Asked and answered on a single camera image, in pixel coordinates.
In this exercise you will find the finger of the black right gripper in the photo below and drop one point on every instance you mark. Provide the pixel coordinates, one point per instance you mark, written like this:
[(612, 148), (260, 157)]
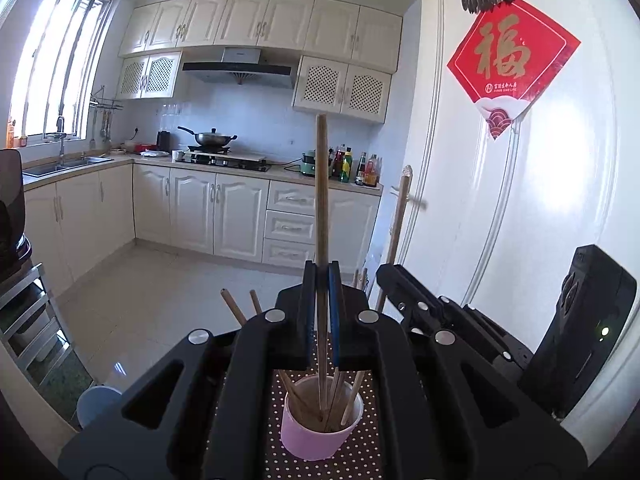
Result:
[(418, 307)]

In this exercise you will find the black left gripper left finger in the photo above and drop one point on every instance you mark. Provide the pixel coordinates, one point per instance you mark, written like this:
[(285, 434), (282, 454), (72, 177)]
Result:
[(201, 412)]

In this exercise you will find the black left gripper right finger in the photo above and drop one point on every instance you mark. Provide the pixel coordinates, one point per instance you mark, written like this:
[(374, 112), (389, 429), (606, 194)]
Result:
[(444, 412)]

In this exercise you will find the wooden chopstick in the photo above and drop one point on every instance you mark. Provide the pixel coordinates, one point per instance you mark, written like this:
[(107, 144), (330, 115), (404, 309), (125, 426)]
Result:
[(299, 408), (334, 394), (402, 201), (321, 181), (349, 407), (233, 306), (255, 302)]

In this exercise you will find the kitchen window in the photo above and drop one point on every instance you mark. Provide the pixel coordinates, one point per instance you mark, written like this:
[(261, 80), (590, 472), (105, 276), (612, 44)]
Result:
[(53, 82)]

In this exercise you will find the wooden chopstick in cup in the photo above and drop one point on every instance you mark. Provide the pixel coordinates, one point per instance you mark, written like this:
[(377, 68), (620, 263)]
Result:
[(233, 306), (349, 407), (255, 302), (299, 408), (334, 394)]

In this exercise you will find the brown polka dot tablecloth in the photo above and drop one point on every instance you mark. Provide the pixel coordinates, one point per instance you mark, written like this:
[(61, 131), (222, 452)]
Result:
[(360, 457)]

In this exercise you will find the blue white bucket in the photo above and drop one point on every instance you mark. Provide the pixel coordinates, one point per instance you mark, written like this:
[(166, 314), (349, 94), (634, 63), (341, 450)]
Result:
[(94, 401)]

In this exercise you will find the pink cup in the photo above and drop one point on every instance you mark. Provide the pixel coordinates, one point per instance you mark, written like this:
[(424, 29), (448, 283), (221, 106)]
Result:
[(320, 424)]

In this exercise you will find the white door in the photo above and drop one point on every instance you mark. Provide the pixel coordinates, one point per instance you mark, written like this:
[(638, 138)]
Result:
[(494, 223)]

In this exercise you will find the condiment bottles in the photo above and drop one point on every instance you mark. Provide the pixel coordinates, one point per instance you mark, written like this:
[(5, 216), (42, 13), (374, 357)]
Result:
[(364, 170)]

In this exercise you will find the green small appliance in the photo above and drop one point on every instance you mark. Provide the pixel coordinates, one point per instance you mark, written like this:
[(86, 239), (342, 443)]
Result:
[(307, 165)]

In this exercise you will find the metal storage rack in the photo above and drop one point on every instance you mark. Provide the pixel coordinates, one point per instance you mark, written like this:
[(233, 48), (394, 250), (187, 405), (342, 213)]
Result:
[(32, 330)]

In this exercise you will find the lower white cabinets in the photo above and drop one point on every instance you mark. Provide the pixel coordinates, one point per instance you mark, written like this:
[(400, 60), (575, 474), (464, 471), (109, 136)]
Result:
[(78, 218)]

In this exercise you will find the white cabinets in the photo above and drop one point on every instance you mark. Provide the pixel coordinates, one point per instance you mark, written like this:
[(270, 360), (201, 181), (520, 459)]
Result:
[(78, 218), (338, 57)]

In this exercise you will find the gas stove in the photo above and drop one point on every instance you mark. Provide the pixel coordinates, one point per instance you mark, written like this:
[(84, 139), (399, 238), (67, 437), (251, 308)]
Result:
[(224, 158)]

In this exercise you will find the black air fryer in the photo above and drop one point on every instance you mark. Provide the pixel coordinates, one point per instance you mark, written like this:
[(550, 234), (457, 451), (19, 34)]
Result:
[(15, 247)]

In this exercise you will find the upper white cabinets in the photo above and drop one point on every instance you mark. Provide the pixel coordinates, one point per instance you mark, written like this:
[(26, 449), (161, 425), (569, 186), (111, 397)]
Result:
[(338, 57)]

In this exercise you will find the wok with lid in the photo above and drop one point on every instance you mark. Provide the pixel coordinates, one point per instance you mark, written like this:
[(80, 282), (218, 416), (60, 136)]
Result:
[(209, 139)]

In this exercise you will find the red fu door decoration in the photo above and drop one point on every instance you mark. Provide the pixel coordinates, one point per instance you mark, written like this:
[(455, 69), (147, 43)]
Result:
[(508, 58)]

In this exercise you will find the black kettle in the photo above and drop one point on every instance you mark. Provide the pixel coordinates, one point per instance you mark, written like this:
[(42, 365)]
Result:
[(163, 141)]

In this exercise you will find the stainless steel sink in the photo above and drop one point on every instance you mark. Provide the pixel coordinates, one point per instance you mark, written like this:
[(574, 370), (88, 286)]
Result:
[(56, 167)]

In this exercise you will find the black range hood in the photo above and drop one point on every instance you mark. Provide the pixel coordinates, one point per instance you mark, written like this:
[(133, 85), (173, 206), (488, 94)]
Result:
[(241, 66)]

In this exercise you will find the sink faucet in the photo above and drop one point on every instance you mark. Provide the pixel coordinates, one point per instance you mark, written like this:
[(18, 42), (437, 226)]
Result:
[(61, 137)]

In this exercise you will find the hanging utensil rack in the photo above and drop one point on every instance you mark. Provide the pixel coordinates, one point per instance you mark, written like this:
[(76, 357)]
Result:
[(101, 114)]

